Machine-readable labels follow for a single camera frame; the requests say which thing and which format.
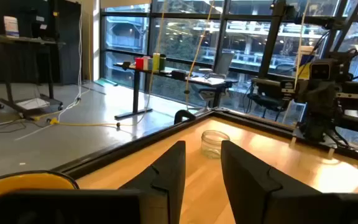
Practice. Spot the white box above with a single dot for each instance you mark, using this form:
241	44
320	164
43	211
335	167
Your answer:
147	63

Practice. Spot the black rolling stand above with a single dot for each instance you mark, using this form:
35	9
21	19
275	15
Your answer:
26	40

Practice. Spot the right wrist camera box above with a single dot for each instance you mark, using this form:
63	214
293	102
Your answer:
322	70

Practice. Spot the dark green tumbler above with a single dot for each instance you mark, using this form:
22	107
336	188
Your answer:
163	63

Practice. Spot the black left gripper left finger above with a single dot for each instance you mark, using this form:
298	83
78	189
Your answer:
166	174

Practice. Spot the yellow bin with black rim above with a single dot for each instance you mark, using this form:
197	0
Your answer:
26	182

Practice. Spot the red box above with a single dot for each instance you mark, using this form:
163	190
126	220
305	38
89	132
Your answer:
139	63

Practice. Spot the white sign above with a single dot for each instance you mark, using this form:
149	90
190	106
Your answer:
11	26

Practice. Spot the black desk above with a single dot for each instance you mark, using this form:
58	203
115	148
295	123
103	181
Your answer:
136	93

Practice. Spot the clear glass jar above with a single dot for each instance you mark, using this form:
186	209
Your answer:
214	146

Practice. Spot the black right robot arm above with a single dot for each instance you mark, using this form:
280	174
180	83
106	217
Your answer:
317	127

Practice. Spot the black rig frame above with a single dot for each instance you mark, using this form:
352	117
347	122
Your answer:
272	37

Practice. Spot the grey office chair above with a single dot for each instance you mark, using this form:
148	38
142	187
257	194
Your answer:
224	63

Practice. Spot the black clamp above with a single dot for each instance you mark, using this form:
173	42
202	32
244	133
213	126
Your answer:
183	115

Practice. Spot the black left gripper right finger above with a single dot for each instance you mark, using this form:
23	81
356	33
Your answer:
247	186

